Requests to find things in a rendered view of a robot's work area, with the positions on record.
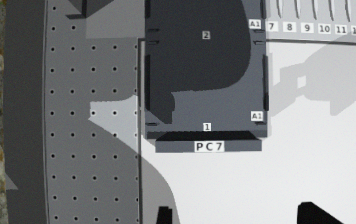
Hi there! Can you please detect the grey perforated base plate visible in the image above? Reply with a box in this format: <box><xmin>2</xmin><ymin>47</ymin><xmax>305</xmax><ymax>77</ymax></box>
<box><xmin>42</xmin><ymin>0</ymin><xmax>139</xmax><ymax>224</ymax></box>

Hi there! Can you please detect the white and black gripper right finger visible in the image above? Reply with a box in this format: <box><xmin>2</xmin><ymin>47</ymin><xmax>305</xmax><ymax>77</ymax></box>
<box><xmin>297</xmin><ymin>201</ymin><xmax>344</xmax><ymax>224</ymax></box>

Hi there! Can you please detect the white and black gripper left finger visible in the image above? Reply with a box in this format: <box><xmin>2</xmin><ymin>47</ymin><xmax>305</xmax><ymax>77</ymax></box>
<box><xmin>156</xmin><ymin>206</ymin><xmax>172</xmax><ymax>224</ymax></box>

